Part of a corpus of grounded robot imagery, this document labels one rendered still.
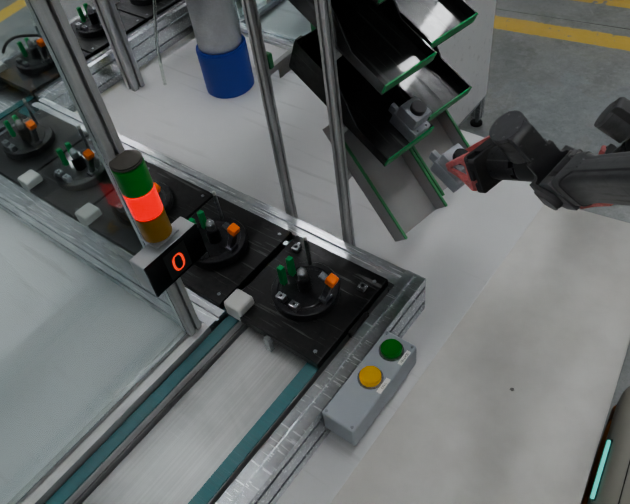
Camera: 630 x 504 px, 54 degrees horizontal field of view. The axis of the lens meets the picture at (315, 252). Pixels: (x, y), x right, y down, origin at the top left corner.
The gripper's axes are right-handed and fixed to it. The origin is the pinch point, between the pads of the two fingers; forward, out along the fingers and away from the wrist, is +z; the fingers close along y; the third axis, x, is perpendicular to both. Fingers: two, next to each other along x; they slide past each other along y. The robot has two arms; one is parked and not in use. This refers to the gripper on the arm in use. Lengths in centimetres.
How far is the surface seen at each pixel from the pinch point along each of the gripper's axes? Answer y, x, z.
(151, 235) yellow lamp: 51, -15, 15
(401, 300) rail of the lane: 16.2, 23.1, 10.9
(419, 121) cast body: -0.9, -7.5, 7.8
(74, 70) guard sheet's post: 50, -42, 5
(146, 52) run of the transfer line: -5, -34, 139
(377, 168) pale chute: 1.6, 1.9, 23.0
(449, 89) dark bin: -17.3, -6.3, 15.7
